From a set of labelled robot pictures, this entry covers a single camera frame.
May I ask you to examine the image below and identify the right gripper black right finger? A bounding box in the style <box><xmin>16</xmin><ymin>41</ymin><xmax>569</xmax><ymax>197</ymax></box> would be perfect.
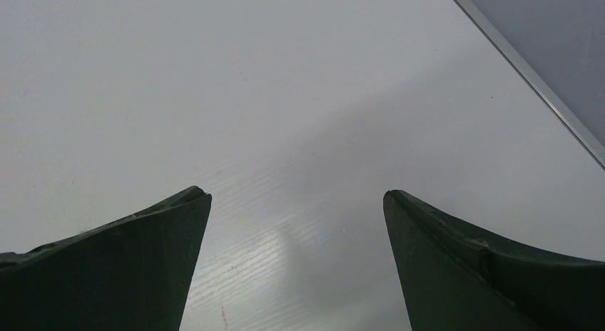
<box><xmin>383</xmin><ymin>190</ymin><xmax>604</xmax><ymax>330</ymax></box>

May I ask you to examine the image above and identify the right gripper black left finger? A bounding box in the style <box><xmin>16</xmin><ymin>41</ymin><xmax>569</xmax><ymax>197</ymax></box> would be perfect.
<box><xmin>1</xmin><ymin>186</ymin><xmax>212</xmax><ymax>330</ymax></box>

